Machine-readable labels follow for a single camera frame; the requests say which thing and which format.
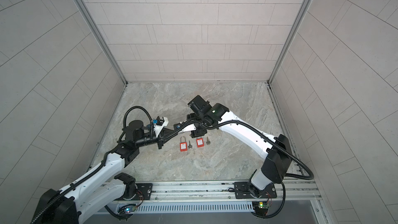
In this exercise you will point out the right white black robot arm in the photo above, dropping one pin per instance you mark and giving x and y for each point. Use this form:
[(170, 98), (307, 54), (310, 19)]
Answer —
[(279, 162)]

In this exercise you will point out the green circuit board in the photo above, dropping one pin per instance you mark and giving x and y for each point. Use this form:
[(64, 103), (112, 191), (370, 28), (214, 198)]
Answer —
[(261, 208), (128, 209)]

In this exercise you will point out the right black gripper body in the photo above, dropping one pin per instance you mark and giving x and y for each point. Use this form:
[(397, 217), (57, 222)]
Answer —
[(200, 130)]

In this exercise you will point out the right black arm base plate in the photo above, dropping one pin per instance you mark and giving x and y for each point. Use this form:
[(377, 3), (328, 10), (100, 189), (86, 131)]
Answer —
[(244, 190)]

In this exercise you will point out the left green circuit board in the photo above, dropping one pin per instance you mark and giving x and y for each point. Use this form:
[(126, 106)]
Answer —
[(128, 209)]

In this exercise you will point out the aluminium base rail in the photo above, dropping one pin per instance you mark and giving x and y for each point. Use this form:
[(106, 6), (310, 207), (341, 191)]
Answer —
[(217, 191)]

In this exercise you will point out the red padlock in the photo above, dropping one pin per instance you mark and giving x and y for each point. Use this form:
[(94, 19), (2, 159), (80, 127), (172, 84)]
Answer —
[(183, 144), (200, 142)]

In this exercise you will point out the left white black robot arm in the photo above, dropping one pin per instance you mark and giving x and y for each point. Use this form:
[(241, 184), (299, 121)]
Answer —
[(104, 183)]

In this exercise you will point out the right green circuit board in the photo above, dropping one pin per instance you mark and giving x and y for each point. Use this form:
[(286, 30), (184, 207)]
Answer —
[(261, 208)]

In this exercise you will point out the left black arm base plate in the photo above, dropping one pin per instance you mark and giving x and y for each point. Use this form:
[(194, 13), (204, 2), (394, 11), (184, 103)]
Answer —
[(143, 192)]

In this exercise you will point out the white slotted cable duct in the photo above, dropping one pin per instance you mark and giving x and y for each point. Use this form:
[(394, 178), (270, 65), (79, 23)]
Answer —
[(195, 207)]

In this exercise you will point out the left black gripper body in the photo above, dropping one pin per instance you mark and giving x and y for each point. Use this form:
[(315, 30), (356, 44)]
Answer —
[(159, 141)]

